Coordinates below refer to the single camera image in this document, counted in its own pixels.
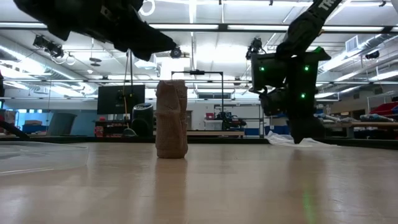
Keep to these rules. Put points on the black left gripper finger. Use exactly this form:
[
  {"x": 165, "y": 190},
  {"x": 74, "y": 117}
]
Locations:
[{"x": 149, "y": 40}]

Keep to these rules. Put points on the red bin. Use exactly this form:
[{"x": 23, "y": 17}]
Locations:
[{"x": 385, "y": 109}]

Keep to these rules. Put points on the clear plastic zip bag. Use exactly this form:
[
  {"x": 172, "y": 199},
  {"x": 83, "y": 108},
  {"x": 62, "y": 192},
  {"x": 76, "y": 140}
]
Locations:
[{"x": 280, "y": 140}]

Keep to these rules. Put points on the black monitor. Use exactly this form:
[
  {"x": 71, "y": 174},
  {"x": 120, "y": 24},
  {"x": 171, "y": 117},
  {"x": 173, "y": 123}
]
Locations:
[{"x": 109, "y": 99}]

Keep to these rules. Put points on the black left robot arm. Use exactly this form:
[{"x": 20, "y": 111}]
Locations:
[{"x": 46, "y": 15}]

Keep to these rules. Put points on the grey bin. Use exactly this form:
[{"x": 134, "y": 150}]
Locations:
[{"x": 62, "y": 124}]

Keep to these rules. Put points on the tan elastic bandage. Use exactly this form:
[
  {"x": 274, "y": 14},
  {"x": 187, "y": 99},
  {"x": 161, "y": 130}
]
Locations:
[{"x": 171, "y": 133}]

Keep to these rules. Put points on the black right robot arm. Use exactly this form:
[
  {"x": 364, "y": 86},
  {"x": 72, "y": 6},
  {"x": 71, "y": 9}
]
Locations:
[{"x": 298, "y": 34}]

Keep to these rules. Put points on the small red box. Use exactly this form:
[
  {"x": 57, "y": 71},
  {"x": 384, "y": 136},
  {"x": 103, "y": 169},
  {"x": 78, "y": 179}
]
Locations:
[{"x": 210, "y": 116}]

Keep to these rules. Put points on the blue storage bin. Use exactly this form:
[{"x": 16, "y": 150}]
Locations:
[{"x": 276, "y": 130}]

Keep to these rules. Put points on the blue crate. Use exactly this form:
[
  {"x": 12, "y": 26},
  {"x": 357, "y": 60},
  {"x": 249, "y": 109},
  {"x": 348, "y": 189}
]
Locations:
[{"x": 34, "y": 129}]

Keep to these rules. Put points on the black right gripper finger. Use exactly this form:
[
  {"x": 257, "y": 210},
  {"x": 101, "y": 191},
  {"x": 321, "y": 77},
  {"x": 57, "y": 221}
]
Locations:
[{"x": 303, "y": 132}]

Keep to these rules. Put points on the white storage box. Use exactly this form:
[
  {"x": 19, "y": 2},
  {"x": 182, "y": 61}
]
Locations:
[{"x": 213, "y": 125}]

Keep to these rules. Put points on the white building column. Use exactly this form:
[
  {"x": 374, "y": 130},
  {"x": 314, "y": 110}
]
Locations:
[{"x": 171, "y": 70}]

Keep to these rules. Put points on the black clamp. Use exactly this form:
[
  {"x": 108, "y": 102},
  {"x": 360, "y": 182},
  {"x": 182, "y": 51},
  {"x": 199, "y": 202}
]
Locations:
[{"x": 130, "y": 133}]

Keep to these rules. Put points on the grey fabric bundle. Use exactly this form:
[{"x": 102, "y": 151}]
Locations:
[
  {"x": 339, "y": 119},
  {"x": 374, "y": 118}
]

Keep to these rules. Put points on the wooden workbench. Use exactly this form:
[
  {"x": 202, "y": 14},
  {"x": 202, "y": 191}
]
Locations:
[{"x": 373, "y": 124}]

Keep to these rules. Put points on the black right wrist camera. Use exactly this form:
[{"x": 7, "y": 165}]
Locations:
[{"x": 273, "y": 102}]

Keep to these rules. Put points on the red round object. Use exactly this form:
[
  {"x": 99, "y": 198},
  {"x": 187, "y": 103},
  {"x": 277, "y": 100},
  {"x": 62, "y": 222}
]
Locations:
[{"x": 102, "y": 119}]

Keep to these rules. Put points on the white ceiling vent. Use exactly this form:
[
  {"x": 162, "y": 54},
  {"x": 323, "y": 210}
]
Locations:
[{"x": 351, "y": 44}]

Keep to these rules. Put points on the black background station frame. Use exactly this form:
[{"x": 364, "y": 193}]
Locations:
[{"x": 196, "y": 72}]

